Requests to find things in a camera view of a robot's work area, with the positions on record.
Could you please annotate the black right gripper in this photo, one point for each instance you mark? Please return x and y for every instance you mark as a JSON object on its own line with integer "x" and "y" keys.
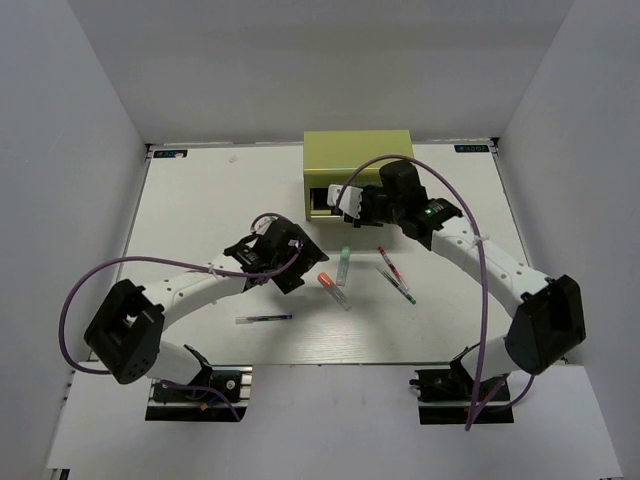
{"x": 364, "y": 219}

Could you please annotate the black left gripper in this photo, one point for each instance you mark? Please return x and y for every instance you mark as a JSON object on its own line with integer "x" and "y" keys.
{"x": 309, "y": 255}

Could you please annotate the orange highlighter pen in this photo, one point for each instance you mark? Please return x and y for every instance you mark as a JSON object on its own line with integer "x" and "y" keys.
{"x": 333, "y": 290}

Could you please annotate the green metal drawer toolbox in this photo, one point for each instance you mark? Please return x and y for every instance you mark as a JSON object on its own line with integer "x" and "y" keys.
{"x": 330, "y": 157}

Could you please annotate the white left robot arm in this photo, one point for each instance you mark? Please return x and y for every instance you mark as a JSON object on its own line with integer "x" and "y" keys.
{"x": 127, "y": 331}

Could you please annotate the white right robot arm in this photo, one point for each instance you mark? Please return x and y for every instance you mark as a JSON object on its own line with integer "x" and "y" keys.
{"x": 547, "y": 318}

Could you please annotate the red pen refill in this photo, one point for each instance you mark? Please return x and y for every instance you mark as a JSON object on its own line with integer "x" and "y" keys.
{"x": 393, "y": 268}

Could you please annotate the green highlighter pen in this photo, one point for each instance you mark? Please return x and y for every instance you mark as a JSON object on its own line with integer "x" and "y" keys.
{"x": 343, "y": 265}

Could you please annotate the purple pen refill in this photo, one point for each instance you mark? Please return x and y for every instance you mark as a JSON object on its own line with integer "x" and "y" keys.
{"x": 262, "y": 318}

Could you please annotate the black logo sticker right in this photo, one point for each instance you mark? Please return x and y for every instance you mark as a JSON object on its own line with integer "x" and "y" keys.
{"x": 471, "y": 148}

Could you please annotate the black logo sticker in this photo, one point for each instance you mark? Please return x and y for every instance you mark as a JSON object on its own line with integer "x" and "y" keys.
{"x": 471, "y": 148}
{"x": 170, "y": 153}

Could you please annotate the green pen refill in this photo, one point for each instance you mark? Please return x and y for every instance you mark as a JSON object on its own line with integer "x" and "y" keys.
{"x": 397, "y": 286}

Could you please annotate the black logo sticker left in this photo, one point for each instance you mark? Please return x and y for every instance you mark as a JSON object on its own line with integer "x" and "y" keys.
{"x": 170, "y": 153}

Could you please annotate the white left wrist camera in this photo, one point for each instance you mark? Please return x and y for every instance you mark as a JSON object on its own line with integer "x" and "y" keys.
{"x": 260, "y": 224}

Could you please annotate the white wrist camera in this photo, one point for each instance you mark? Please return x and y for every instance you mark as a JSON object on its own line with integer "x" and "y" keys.
{"x": 347, "y": 200}
{"x": 260, "y": 224}

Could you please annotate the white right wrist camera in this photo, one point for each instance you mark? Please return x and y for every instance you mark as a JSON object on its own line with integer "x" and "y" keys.
{"x": 347, "y": 200}

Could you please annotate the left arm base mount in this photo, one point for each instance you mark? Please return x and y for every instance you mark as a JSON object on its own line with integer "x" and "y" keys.
{"x": 225, "y": 399}

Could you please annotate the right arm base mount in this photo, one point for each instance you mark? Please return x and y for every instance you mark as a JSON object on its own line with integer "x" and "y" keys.
{"x": 441, "y": 401}

